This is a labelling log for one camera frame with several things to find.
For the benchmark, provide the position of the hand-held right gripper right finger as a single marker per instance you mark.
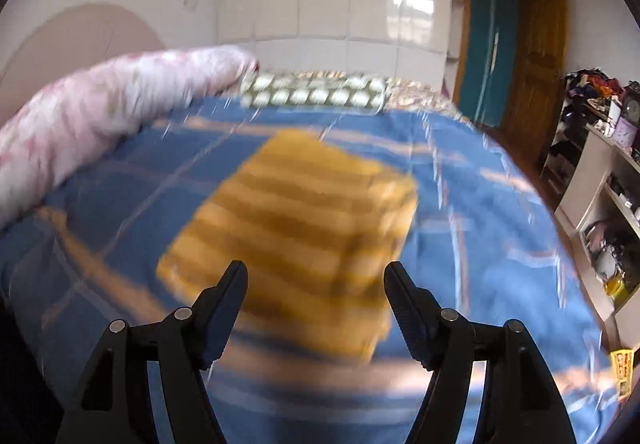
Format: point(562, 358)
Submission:
point(407, 319)

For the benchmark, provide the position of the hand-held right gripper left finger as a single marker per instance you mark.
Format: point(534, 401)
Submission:
point(227, 319)

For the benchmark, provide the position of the yellow striped sweater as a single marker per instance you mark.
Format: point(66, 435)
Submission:
point(300, 214)

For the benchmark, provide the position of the blue plaid bed sheet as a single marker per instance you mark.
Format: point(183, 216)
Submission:
point(475, 204)

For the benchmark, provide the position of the white bag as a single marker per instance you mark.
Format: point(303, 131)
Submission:
point(606, 264)

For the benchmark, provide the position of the yellow container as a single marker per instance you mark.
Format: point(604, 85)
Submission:
point(616, 286)

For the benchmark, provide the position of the yellow box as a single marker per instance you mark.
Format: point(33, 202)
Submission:
point(622, 374)

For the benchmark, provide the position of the floral patterned mattress cover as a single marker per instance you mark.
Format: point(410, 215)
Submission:
point(420, 96)

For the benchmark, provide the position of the white shelf unit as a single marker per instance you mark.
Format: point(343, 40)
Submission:
point(595, 173)

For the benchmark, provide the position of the green white checkered pillow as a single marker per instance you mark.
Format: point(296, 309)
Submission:
point(310, 93)

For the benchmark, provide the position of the pink white rolled quilt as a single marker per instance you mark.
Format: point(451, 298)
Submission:
point(100, 98)

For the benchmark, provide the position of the wooden door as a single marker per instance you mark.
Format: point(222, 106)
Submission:
point(537, 73)

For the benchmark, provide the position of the teal door curtain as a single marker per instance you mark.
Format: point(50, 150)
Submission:
point(485, 48)

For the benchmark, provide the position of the purple alarm clock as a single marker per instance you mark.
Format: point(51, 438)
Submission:
point(624, 131)

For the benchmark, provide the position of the black round clock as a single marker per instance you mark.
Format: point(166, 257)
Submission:
point(632, 106)

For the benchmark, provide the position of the pale arched headboard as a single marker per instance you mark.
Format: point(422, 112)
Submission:
point(75, 38)

